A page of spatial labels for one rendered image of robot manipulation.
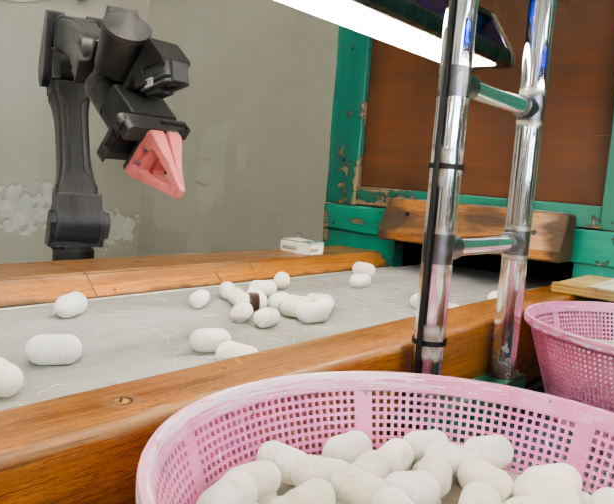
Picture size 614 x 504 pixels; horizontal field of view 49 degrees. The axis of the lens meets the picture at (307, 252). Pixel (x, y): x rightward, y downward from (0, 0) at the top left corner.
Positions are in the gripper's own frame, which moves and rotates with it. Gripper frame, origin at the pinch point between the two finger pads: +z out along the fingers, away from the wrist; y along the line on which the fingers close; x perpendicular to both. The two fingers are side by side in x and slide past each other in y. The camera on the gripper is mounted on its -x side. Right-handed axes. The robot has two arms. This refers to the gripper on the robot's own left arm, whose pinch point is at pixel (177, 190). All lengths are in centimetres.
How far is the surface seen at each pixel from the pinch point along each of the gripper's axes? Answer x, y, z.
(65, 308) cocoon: 3.5, -18.2, 12.4
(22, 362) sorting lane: -1.8, -27.3, 20.4
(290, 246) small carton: 10.5, 28.8, 0.4
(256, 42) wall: 37, 133, -122
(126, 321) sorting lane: 2.4, -13.8, 15.4
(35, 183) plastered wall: 127, 88, -139
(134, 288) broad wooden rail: 8.7, -5.1, 6.9
